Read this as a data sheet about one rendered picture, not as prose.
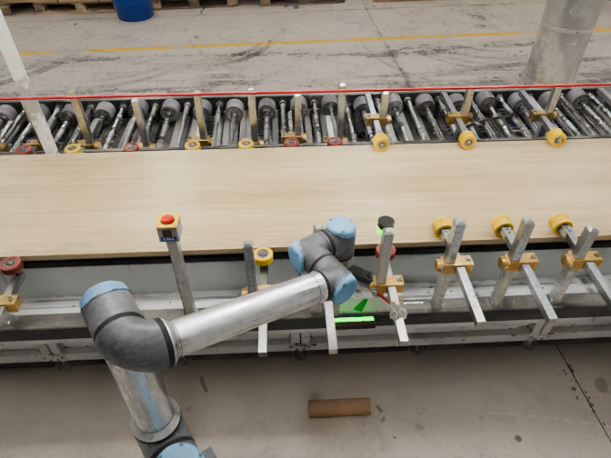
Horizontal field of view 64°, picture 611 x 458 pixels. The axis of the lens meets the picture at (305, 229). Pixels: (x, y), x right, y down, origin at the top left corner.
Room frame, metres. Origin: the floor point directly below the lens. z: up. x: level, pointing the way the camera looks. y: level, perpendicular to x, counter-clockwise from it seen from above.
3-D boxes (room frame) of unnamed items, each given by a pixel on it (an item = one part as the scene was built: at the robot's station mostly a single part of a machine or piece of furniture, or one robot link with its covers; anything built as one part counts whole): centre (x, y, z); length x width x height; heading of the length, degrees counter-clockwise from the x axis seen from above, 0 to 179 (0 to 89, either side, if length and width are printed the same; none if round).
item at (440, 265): (1.28, -0.57, 0.95); 0.13 x 0.06 x 0.05; 93
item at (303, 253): (1.01, -0.02, 1.28); 0.12 x 0.12 x 0.09; 34
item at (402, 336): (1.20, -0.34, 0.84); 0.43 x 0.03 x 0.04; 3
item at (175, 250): (1.23, 0.47, 0.93); 0.05 x 0.04 x 0.45; 93
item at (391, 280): (1.27, -0.32, 0.85); 0.13 x 0.06 x 0.05; 93
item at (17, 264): (1.33, 1.17, 0.85); 0.08 x 0.08 x 0.11
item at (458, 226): (1.28, -0.54, 0.94); 0.03 x 0.03 x 0.48; 3
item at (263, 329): (1.18, 0.16, 0.82); 0.43 x 0.03 x 0.04; 3
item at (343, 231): (1.08, -0.11, 1.27); 0.10 x 0.09 x 0.12; 124
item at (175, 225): (1.23, 0.46, 1.18); 0.07 x 0.07 x 0.08; 3
